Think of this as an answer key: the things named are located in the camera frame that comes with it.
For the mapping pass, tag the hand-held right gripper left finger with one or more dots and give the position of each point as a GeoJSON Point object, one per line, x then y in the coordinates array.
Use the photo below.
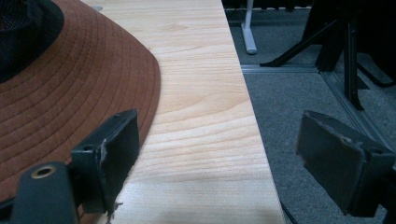
{"type": "Point", "coordinates": [106, 158]}

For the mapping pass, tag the black metal stand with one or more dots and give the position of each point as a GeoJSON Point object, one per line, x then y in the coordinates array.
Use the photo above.
{"type": "Point", "coordinates": [345, 46]}

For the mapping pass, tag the brown brimmed cap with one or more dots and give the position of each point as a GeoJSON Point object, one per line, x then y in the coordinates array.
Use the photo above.
{"type": "Point", "coordinates": [77, 93]}

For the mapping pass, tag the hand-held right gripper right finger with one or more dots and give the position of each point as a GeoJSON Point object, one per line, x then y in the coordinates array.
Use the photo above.
{"type": "Point", "coordinates": [336, 161]}

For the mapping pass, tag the white table leg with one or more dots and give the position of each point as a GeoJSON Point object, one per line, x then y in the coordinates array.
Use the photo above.
{"type": "Point", "coordinates": [248, 29]}

